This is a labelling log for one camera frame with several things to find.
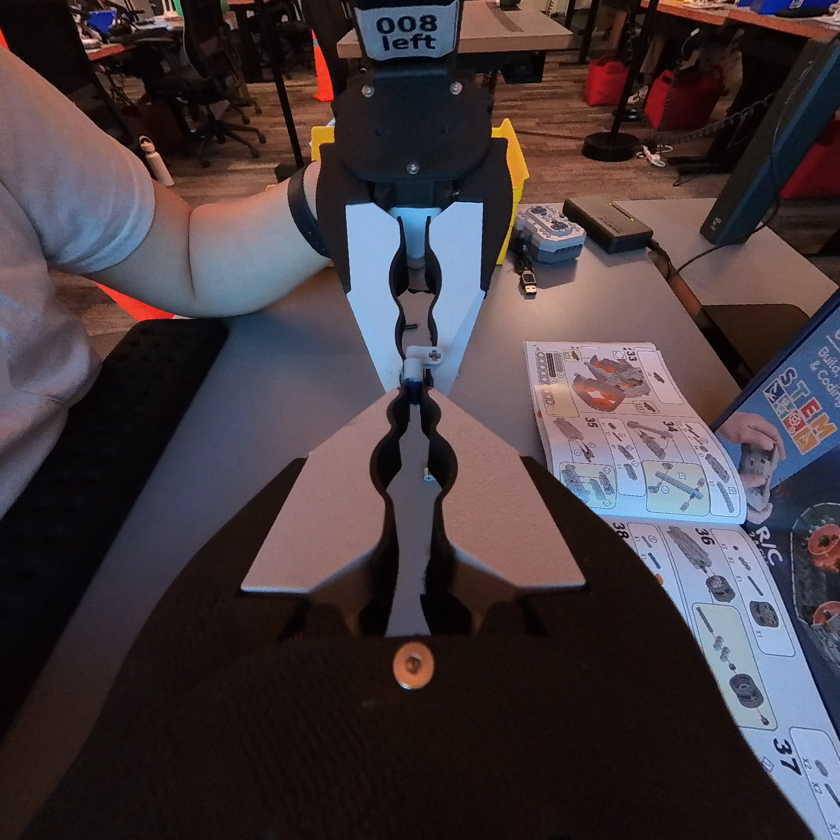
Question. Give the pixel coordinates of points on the black round stand base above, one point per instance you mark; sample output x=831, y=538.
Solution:
x=610, y=145

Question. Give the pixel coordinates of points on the wooden workbench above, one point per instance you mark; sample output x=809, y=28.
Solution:
x=774, y=19

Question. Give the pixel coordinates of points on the white instruction booklet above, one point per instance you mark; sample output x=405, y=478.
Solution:
x=623, y=426

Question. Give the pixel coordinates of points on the grey toy control hub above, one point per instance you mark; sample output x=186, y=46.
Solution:
x=551, y=233

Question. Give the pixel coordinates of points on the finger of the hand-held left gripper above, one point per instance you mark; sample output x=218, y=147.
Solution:
x=367, y=262
x=459, y=262

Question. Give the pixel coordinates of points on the yellow storage bin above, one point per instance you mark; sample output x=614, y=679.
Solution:
x=518, y=177

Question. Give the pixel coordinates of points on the white bottle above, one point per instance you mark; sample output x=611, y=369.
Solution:
x=157, y=161

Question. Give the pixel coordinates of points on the black office chair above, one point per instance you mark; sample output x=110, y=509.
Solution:
x=210, y=98

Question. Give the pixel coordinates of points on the black wristband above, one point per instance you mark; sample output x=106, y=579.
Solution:
x=305, y=216

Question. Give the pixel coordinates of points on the black power adapter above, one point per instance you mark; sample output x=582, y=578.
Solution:
x=604, y=220

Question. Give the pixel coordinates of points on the blue robot kit box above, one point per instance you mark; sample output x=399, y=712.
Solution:
x=800, y=525

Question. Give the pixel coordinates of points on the blue toy pin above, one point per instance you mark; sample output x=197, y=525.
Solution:
x=415, y=392

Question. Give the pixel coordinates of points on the grey desk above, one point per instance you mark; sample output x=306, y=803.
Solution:
x=735, y=275
x=216, y=407

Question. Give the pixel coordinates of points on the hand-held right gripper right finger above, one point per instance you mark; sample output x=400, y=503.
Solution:
x=505, y=525

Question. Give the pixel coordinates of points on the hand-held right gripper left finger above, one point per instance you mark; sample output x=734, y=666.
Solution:
x=321, y=525

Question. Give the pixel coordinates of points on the orange traffic cone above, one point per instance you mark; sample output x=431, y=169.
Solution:
x=321, y=65
x=131, y=302

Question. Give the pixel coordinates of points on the red bag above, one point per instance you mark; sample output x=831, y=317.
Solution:
x=814, y=170
x=607, y=79
x=682, y=98

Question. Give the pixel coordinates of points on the grey toy beam with holes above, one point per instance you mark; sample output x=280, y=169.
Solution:
x=413, y=367

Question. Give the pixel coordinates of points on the dark monitor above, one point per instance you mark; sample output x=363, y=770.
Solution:
x=768, y=144

